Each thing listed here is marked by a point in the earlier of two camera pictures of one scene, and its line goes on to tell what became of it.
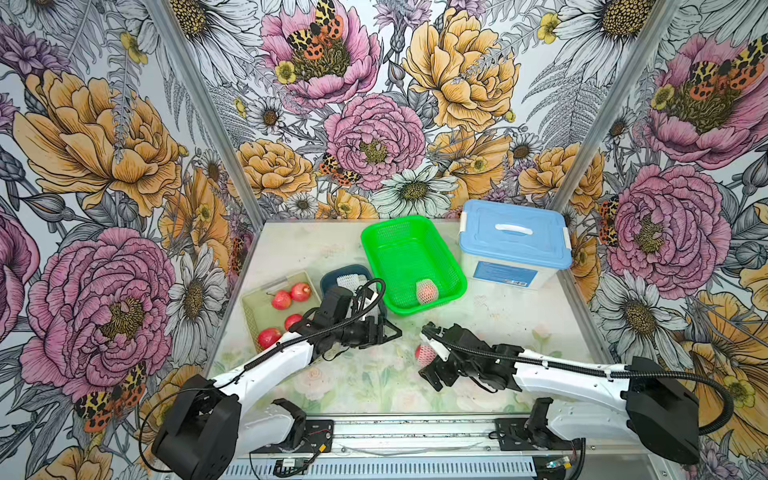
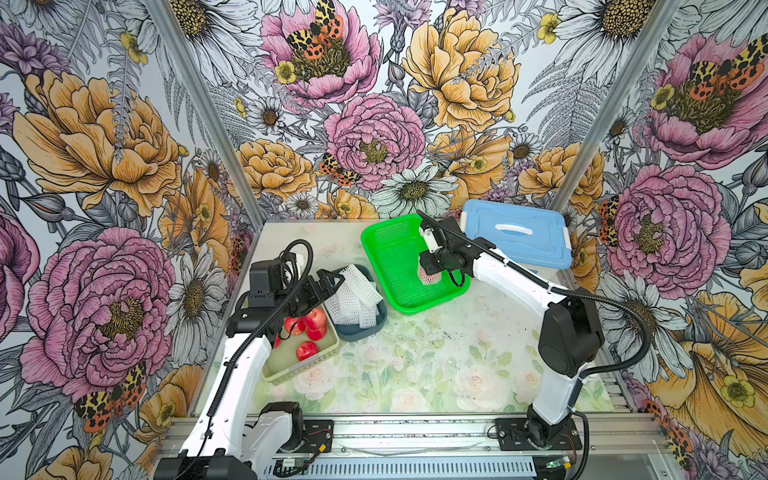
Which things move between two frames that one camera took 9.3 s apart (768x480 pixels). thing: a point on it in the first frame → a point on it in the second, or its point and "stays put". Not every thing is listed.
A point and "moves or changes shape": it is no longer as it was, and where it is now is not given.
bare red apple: [291, 320] stays put
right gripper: [440, 367] → [426, 262]
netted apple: [426, 291] → [427, 279]
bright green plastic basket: [407, 250] stays put
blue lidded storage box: [513, 245] stays put
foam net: [351, 281] moves or changes shape
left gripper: [378, 338] → [315, 296]
